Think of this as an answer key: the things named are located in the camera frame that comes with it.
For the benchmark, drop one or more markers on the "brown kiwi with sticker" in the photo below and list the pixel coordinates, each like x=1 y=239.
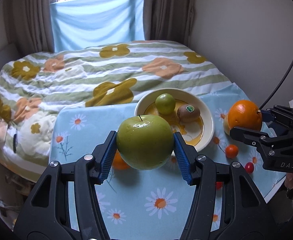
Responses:
x=188 y=113

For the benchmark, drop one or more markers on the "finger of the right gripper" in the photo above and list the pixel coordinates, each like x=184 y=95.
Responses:
x=252 y=138
x=270 y=115

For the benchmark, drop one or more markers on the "yellow-brown apple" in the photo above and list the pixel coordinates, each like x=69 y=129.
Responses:
x=226 y=125

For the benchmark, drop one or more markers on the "small orange kumquat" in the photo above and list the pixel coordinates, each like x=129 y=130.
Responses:
x=231 y=151

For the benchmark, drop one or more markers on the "light blue window cloth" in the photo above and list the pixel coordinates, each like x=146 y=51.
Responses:
x=79 y=24

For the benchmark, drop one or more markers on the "cream oval bear dish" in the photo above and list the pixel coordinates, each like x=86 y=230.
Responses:
x=197 y=133

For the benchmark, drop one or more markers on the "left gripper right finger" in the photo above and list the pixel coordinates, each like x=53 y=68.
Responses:
x=244 y=212

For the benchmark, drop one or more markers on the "small green apple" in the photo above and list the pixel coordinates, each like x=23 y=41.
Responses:
x=165 y=104

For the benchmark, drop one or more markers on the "orange mandarin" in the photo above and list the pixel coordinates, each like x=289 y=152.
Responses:
x=119 y=163

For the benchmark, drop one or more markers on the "floral striped duvet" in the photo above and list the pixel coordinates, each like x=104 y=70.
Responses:
x=35 y=88

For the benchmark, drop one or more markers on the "brown curtain right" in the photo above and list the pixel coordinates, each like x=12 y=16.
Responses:
x=168 y=20

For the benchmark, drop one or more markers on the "brown curtain left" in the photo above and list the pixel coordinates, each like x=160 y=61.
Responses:
x=28 y=25

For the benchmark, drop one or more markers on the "large green apple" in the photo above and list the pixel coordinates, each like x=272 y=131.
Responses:
x=145 y=142

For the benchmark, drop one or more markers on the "red cherry tomato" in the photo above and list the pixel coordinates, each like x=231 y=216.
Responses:
x=249 y=167
x=219 y=185

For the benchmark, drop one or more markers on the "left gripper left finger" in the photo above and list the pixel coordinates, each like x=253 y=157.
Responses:
x=45 y=214

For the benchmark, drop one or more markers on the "large orange with stem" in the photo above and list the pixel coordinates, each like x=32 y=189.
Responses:
x=245 y=114

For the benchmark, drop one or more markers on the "brown curtain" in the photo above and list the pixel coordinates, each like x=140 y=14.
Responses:
x=168 y=20
x=28 y=25

